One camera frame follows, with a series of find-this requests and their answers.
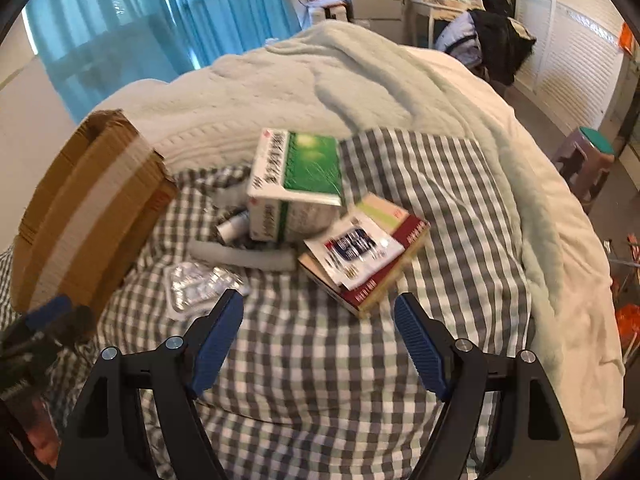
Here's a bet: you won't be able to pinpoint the blue curtain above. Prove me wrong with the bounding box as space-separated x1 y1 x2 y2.
25 0 300 122

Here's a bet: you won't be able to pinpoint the white medicine sachet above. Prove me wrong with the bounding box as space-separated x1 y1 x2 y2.
305 209 405 290

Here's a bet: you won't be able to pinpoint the brown cardboard box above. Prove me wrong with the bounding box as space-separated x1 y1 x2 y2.
11 110 177 314

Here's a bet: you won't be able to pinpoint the grey mini fridge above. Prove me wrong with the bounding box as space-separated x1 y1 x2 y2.
346 0 406 44

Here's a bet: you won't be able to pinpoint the small white bottle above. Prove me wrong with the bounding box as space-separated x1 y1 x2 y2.
217 210 250 244

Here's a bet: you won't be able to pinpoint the pale green fluffy blanket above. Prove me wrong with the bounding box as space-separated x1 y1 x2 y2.
100 21 624 479

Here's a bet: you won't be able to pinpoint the black clothes on chair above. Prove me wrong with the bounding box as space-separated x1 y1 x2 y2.
434 0 537 87

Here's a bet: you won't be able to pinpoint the white slatted wardrobe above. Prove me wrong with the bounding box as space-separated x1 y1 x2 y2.
515 0 624 133

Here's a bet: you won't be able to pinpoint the white dressing table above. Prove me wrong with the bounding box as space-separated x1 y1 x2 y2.
408 0 485 49

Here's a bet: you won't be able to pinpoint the silver pill blister pack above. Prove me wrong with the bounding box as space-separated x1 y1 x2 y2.
163 261 250 321

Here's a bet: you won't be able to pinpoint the left human hand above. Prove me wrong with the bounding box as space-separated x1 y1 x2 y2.
16 396 61 469

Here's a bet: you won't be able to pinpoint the dark red book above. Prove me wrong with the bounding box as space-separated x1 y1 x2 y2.
298 193 430 318

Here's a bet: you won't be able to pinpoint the white tube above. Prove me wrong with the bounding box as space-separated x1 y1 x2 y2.
188 240 297 272

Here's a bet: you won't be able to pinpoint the grey checkered bed sheet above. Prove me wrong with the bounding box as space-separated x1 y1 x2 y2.
43 129 532 479

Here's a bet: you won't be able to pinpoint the green white medicine box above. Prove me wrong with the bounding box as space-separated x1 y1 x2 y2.
247 128 342 243

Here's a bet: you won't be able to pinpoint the purple stool green top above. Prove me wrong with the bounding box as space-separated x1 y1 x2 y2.
551 127 615 214

